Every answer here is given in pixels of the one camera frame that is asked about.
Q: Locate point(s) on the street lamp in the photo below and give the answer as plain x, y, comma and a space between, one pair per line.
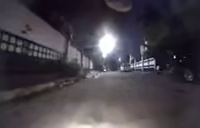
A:
106, 43

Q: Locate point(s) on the vehicle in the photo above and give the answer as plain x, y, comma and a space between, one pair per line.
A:
125, 67

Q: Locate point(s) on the grey asphalt road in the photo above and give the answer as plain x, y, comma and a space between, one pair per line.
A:
121, 96

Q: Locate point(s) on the sign on pole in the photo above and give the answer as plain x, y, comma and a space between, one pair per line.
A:
142, 50

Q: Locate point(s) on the white fence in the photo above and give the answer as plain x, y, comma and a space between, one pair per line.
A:
148, 63

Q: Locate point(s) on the pale kerb strip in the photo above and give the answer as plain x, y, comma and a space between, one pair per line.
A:
28, 90

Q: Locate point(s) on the dark car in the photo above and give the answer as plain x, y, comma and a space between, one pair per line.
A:
188, 71

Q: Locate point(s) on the white wall with lattice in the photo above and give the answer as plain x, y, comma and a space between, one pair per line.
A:
28, 20

